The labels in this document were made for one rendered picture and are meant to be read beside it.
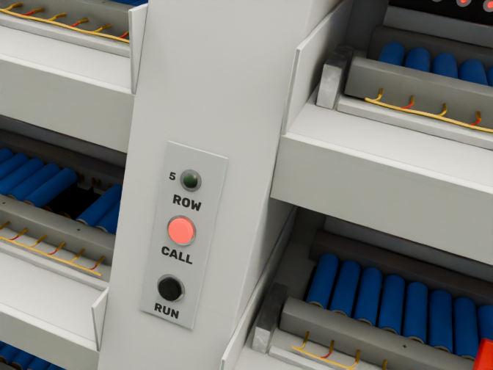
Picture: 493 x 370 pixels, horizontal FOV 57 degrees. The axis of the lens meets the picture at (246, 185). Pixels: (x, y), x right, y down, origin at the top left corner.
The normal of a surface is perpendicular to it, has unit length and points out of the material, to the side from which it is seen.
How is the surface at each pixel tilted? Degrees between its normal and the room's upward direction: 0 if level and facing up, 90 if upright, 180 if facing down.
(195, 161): 90
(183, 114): 90
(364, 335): 18
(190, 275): 90
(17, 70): 108
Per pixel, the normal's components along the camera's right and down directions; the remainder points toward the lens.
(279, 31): -0.29, 0.24
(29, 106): -0.34, 0.51
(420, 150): 0.11, -0.81
